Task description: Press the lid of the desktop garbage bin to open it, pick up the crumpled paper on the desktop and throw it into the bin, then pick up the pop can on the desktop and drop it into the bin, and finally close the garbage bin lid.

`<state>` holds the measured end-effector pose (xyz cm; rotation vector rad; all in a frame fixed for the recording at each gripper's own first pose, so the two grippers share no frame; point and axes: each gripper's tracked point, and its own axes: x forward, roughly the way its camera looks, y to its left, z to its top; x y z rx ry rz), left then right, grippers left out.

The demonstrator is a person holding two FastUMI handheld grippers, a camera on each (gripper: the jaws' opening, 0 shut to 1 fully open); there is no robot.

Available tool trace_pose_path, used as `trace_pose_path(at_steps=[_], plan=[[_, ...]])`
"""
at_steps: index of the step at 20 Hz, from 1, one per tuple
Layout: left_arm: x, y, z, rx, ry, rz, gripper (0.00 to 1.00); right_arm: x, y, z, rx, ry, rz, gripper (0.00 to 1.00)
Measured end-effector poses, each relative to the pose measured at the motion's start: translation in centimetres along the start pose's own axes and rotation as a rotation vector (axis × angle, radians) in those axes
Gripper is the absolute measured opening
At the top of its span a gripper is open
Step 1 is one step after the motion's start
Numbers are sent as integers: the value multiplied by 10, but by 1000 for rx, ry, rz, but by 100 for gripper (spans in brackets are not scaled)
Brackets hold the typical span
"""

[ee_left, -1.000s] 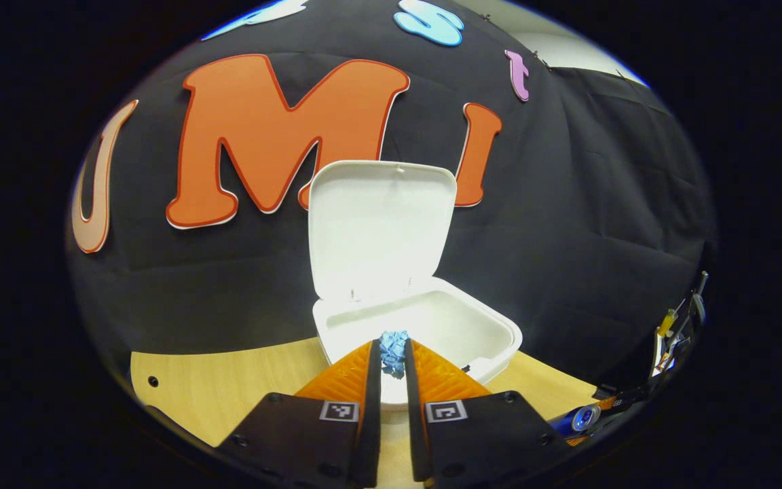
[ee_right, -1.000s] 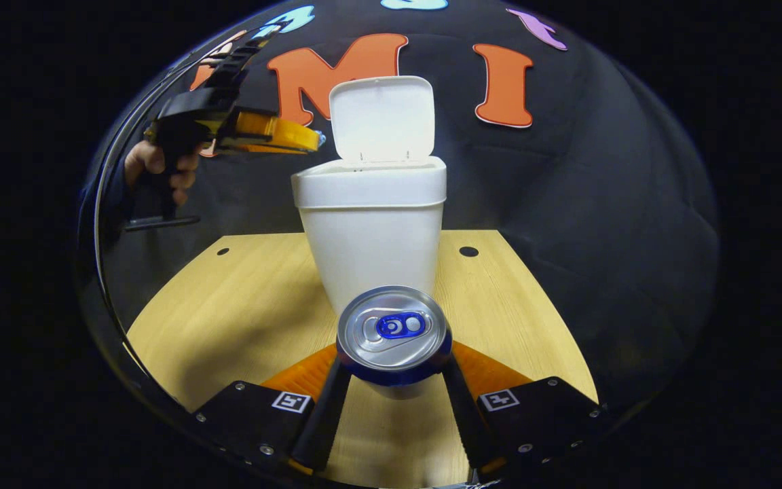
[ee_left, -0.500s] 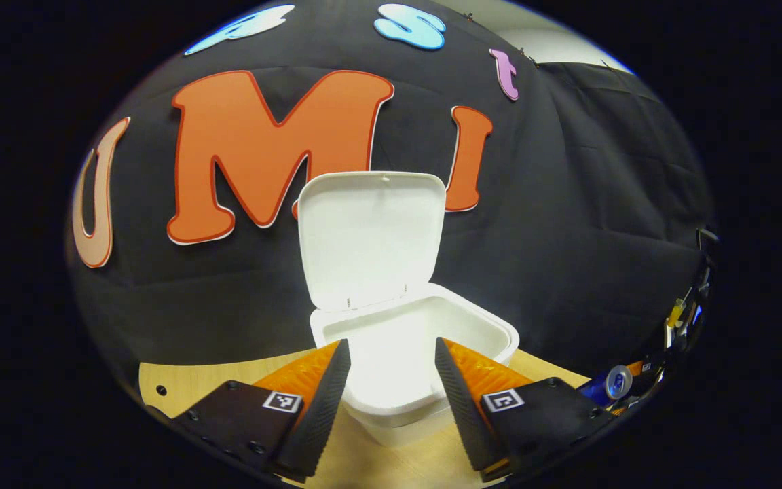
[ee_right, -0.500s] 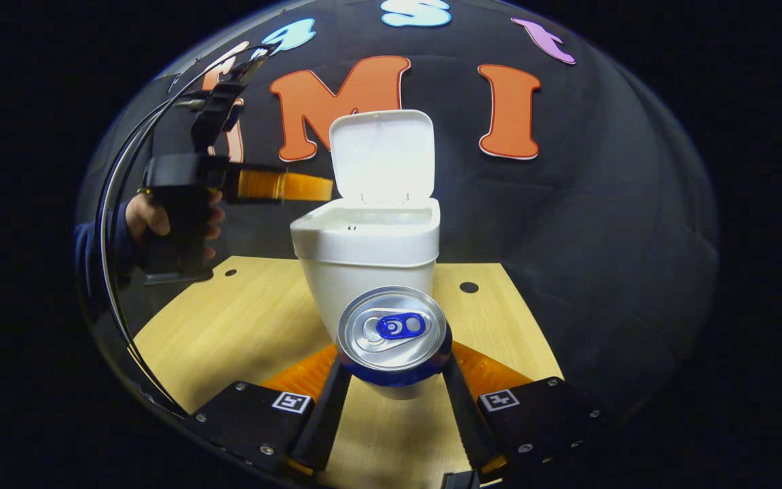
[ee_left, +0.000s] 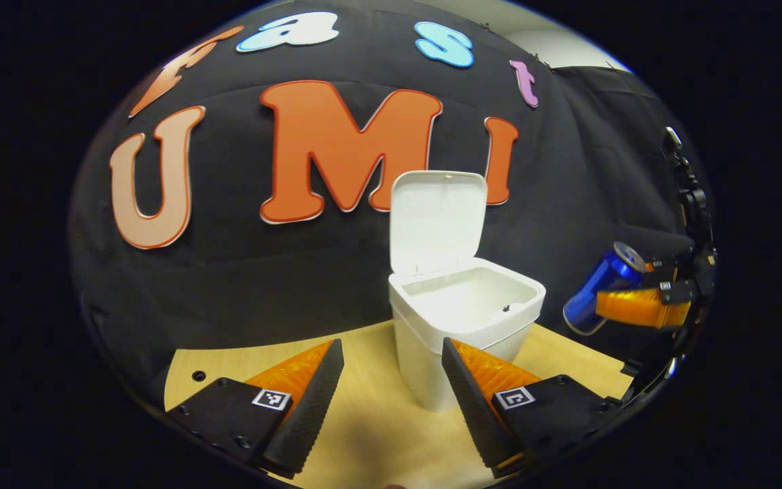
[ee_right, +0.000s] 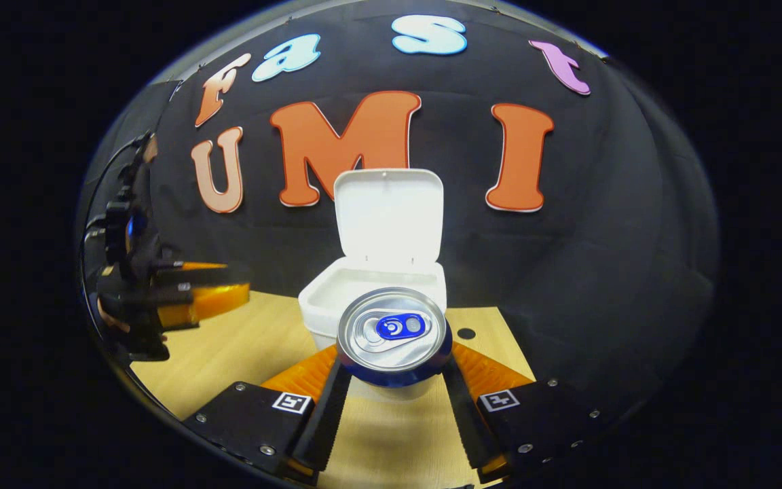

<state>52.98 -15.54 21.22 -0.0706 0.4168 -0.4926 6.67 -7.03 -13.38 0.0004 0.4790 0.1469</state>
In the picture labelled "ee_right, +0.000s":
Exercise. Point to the wooden desktop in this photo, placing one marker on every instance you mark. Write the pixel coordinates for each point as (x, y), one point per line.
(241, 339)

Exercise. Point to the blue pop can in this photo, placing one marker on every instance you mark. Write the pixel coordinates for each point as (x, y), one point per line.
(391, 333)

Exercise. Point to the white desktop garbage bin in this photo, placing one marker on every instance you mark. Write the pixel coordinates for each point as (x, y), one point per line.
(391, 217)

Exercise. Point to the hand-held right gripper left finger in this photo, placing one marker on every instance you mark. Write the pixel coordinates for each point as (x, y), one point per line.
(326, 421)

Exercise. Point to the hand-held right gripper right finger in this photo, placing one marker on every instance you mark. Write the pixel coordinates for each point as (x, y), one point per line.
(462, 421)

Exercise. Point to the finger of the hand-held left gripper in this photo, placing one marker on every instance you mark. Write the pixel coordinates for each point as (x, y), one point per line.
(214, 302)
(214, 275)

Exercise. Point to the black backdrop cloth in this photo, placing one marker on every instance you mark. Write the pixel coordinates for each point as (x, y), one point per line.
(601, 238)

